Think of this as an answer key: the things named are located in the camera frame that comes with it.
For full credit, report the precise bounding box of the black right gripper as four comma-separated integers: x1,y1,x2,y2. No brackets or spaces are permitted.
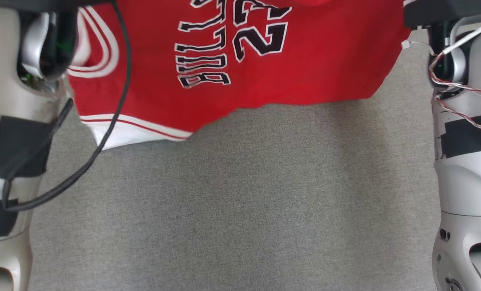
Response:
403,0,481,28

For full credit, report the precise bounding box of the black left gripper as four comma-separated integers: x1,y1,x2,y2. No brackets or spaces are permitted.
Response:
0,0,116,13

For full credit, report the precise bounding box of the red Bulls basketball jersey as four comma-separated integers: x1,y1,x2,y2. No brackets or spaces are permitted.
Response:
67,0,411,151

